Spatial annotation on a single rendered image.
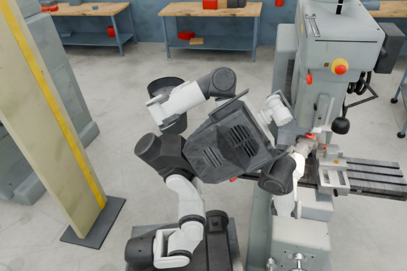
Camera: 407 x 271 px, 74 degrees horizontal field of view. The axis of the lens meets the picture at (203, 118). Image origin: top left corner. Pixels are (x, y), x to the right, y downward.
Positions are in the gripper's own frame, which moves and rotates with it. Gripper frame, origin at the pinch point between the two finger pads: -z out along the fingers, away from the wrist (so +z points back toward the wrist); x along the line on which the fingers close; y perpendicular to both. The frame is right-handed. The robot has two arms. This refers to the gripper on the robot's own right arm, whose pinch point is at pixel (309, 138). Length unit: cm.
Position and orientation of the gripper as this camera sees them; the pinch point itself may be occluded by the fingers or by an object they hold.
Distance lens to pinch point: 167.3
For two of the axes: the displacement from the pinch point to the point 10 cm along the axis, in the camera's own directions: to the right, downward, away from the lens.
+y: 0.6, 7.9, 6.1
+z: -6.2, 5.1, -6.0
